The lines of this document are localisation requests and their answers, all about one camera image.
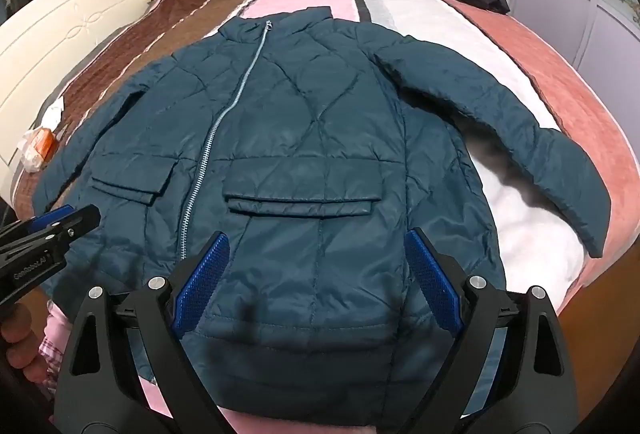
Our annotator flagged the person's left hand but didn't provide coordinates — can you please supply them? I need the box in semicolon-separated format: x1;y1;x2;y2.
1;303;48;384

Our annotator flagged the teal quilted jacket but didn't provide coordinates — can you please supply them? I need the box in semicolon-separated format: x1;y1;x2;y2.
32;7;611;431

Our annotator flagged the cream bed headboard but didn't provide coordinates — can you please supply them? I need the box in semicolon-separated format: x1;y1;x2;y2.
0;0;146;203

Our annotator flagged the striped bed blanket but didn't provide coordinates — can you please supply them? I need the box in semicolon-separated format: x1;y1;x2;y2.
8;0;640;434

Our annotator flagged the orange white plastic bag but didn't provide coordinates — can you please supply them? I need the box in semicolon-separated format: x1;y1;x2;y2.
17;97;68;174

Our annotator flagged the pink plaid sleeve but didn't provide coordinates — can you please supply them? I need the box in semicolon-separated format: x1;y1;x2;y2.
39;301;72;395

